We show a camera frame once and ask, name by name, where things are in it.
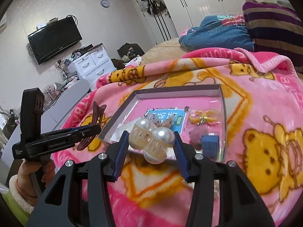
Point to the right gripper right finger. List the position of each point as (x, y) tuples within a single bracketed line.
[(184, 154)]

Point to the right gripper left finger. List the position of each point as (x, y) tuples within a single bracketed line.
[(116, 154)]

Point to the silver hair clip pink pompom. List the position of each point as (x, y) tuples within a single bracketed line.
[(195, 136)]

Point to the pearl hair claw clip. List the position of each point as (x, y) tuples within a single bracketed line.
[(152, 140)]

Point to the pink dotted bow hair clip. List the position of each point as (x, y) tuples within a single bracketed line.
[(168, 122)]

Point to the yellow earrings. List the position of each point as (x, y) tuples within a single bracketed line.
[(209, 117)]

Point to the dark red hair claw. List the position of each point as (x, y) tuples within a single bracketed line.
[(97, 117)]

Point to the small blue jewelry box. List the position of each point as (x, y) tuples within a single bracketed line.
[(210, 145)]

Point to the left hand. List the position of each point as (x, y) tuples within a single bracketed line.
[(24, 184)]

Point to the grey cardboard box tray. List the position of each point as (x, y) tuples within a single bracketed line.
[(167, 92)]

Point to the white drawer cabinet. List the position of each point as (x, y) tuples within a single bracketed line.
[(92, 65)]

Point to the pink bear fleece blanket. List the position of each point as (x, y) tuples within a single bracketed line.
[(263, 97)]

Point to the black bag on floor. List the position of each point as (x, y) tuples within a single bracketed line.
[(130, 55)]

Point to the blue quilt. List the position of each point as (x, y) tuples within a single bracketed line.
[(223, 31)]

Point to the hanging bags on door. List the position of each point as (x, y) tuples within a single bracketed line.
[(152, 7)]

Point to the purple striped pillow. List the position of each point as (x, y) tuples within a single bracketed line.
[(274, 28)]

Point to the black wall television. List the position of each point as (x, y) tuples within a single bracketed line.
[(53, 39)]

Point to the round wall clock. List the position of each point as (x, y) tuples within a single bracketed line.
[(105, 3)]

